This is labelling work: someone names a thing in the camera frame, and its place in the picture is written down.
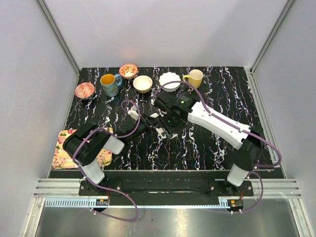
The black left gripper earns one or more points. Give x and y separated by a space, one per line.
149 122

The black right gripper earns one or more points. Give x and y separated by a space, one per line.
172 130

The white remote control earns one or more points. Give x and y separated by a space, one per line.
165 134

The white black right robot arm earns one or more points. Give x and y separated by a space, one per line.
188 108

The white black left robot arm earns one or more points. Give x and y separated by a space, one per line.
85 155

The white scalloped bowl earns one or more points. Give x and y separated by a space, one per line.
168 77

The yellow mug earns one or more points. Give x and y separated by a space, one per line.
194 78

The cream round bowl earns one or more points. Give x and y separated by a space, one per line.
143 84

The orange floral bowl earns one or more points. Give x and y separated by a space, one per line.
128 70

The blue patterned mug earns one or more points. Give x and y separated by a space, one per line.
111 84

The red patterned small dish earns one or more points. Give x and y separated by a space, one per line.
85 90

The floral rectangular tray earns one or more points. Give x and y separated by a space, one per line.
62 160

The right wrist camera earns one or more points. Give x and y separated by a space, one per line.
159 114

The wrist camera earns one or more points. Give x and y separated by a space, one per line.
159 114
133 113

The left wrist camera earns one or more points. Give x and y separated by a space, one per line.
133 113

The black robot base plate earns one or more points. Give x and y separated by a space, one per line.
205 183

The aluminium table edge rail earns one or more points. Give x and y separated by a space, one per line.
267 188

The left aluminium frame post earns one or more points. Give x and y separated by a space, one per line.
56 31

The aluminium corner frame post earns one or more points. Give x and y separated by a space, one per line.
276 27

